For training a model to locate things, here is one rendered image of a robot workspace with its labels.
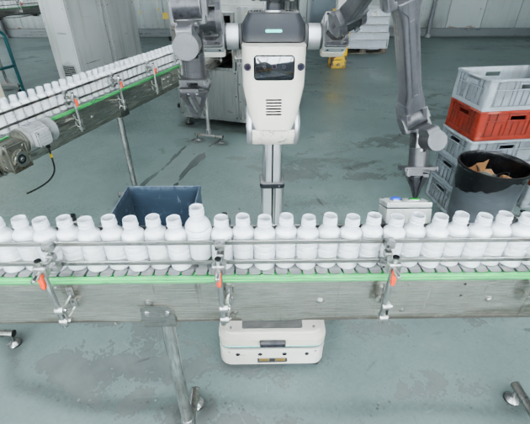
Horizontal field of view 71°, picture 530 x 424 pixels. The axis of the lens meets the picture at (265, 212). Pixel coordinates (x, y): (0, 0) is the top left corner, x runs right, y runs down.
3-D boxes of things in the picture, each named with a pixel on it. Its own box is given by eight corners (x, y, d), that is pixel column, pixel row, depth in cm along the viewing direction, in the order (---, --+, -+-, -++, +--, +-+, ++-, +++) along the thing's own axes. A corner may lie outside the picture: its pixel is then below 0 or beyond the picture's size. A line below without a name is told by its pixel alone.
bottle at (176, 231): (194, 269, 105) (186, 221, 96) (173, 274, 103) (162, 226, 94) (191, 257, 110) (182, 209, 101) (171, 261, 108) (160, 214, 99)
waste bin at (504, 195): (449, 258, 262) (478, 179, 228) (426, 223, 300) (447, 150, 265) (512, 258, 263) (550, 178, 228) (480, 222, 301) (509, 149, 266)
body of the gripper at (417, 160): (438, 172, 111) (441, 148, 109) (405, 173, 111) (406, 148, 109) (428, 170, 117) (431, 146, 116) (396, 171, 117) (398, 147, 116)
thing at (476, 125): (472, 141, 271) (482, 112, 259) (442, 123, 305) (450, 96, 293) (548, 137, 278) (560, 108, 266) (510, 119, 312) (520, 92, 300)
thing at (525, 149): (463, 169, 283) (472, 142, 270) (435, 148, 317) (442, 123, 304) (535, 164, 290) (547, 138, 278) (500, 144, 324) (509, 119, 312)
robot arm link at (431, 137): (421, 104, 111) (394, 117, 111) (442, 102, 100) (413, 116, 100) (433, 140, 114) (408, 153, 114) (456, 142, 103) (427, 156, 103)
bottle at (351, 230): (347, 273, 104) (356, 225, 95) (331, 263, 107) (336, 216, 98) (360, 264, 107) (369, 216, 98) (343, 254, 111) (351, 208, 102)
